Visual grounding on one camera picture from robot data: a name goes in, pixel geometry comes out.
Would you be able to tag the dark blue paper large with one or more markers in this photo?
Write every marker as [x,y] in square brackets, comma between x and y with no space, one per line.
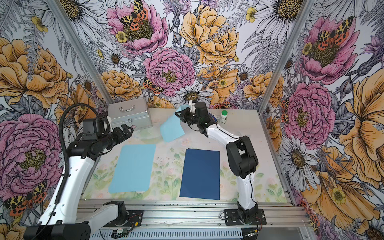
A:
[201,175]

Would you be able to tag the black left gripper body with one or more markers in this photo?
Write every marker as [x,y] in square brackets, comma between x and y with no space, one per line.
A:
[116,136]

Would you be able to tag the clear plastic lid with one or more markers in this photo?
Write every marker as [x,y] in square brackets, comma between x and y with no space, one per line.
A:
[148,133]

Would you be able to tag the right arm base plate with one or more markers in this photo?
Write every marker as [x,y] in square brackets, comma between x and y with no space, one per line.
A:
[235,217]

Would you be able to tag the floral table mat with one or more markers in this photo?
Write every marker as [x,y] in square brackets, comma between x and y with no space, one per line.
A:
[166,178]

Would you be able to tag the light blue paper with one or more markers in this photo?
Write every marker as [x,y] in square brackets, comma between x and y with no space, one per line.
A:
[133,170]
[171,129]

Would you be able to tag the silver aluminium case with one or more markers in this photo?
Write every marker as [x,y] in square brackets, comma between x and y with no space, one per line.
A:
[133,113]

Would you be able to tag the white bottle green cap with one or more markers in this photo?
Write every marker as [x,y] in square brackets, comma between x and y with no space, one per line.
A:
[223,117]

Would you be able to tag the aluminium rail base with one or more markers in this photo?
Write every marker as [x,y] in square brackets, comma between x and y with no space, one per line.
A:
[191,220]

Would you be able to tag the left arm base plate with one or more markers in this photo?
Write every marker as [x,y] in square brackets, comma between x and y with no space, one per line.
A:
[134,219]

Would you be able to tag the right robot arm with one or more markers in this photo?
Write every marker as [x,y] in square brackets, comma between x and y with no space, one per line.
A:
[241,155]

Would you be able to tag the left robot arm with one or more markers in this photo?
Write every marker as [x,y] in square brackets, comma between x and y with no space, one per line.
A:
[59,221]

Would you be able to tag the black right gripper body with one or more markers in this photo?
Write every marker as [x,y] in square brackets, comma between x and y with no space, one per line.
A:
[190,118]

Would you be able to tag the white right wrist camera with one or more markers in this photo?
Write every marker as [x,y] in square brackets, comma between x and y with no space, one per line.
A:
[192,106]

